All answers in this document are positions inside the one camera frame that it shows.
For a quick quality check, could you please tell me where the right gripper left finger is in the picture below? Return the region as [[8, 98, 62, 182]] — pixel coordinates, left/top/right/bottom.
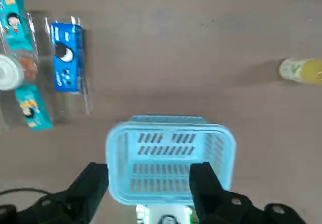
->
[[0, 162, 110, 224]]

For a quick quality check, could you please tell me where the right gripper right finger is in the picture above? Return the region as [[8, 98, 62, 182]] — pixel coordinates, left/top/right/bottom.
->
[[188, 161, 308, 224]]

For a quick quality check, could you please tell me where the clear acrylic display shelf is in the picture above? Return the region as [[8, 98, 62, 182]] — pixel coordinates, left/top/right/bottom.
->
[[0, 10, 93, 133]]

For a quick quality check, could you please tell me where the light blue plastic basket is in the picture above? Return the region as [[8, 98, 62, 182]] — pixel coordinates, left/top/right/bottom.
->
[[105, 115, 237, 206]]

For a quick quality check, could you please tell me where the teal snack packet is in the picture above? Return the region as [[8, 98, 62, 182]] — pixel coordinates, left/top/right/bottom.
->
[[15, 85, 53, 132], [0, 0, 35, 51]]

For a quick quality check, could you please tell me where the yellow juice bottle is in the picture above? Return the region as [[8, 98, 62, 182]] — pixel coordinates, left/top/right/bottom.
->
[[278, 57, 322, 85]]

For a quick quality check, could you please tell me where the blue Oreo box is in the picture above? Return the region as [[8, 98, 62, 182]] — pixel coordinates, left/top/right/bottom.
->
[[51, 22, 84, 94]]

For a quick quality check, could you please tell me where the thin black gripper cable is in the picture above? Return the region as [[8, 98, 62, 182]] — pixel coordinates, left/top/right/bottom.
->
[[0, 188, 51, 197]]

